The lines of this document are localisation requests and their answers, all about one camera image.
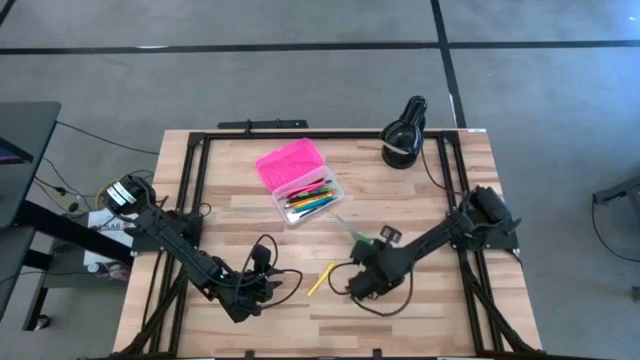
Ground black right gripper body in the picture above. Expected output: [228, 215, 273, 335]
[346, 224, 404, 301]

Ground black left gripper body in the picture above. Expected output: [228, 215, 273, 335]
[227, 243, 277, 324]

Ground yellow highlighter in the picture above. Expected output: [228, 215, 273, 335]
[306, 262, 338, 298]

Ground blue pen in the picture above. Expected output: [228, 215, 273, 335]
[292, 198, 337, 213]

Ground black marker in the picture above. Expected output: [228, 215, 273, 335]
[294, 205, 329, 221]

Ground green pen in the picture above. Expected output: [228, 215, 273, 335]
[298, 187, 336, 200]

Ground orange pencil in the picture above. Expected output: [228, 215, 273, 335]
[283, 193, 334, 208]

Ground black pen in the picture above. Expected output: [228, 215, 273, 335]
[294, 177, 327, 193]

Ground pink highlighter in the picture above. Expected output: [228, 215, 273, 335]
[284, 185, 321, 200]

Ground clear pencil box pink lid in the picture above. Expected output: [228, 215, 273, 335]
[254, 137, 346, 227]

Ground white cardboard box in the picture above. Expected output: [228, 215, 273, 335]
[82, 206, 140, 269]

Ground grey stand leg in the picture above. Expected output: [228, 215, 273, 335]
[592, 174, 640, 206]

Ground dark grey desk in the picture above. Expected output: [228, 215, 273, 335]
[0, 101, 63, 231]

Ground laptop screen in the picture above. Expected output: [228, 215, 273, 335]
[0, 137, 35, 165]

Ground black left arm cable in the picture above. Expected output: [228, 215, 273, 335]
[242, 233, 305, 310]

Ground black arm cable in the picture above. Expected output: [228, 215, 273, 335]
[242, 233, 305, 310]
[326, 261, 415, 318]

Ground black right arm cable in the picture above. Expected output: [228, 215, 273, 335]
[326, 261, 415, 318]

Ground black lamp cable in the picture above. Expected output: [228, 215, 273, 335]
[421, 142, 466, 197]

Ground black aluminium table frame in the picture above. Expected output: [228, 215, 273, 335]
[112, 129, 549, 360]

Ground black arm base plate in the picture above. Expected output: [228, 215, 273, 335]
[123, 212, 205, 254]
[445, 208, 522, 252]

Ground black bracket bar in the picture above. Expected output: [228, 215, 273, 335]
[216, 118, 310, 131]

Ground yellow cable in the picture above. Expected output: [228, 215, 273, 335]
[93, 178, 117, 204]

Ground black desk frame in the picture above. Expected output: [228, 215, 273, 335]
[0, 199, 135, 331]

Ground thin black floor cable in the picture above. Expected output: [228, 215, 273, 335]
[591, 198, 640, 265]

